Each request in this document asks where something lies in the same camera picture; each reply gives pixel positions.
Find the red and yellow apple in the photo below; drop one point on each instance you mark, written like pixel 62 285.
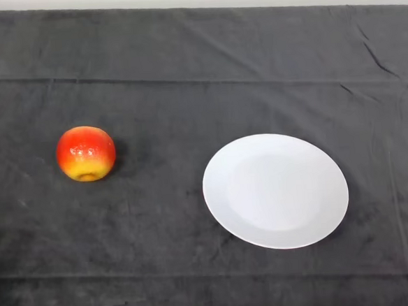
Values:
pixel 85 151

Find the white round plate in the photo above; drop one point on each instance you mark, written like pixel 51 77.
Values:
pixel 277 193

